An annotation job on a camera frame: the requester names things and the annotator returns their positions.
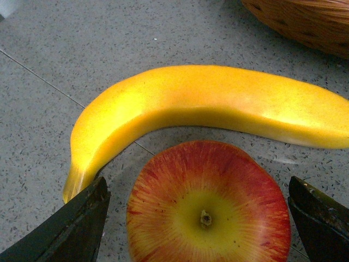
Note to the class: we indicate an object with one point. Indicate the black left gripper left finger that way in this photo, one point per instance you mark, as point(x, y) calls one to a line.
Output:
point(73, 233)

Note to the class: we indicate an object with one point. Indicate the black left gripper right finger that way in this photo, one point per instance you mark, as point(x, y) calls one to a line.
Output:
point(321, 222)

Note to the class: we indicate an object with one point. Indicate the red yellow apple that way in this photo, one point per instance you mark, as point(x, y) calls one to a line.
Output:
point(206, 201)

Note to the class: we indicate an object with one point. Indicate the large yellow banana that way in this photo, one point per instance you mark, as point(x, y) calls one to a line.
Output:
point(247, 101)

